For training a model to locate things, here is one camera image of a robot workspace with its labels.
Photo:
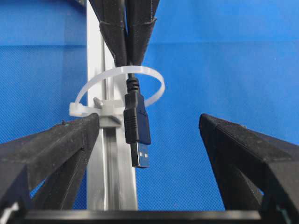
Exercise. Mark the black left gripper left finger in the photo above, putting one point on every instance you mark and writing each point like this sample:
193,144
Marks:
43,171

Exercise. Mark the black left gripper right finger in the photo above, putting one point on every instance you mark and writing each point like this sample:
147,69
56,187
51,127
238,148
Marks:
253,171

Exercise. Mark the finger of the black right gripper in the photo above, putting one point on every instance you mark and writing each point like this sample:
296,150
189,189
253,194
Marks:
140,23
110,14

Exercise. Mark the white zip tie loop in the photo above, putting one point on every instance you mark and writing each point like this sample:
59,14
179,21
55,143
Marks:
103,93

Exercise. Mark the aluminium extrusion frame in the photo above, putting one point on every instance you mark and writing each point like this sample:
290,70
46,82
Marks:
110,180

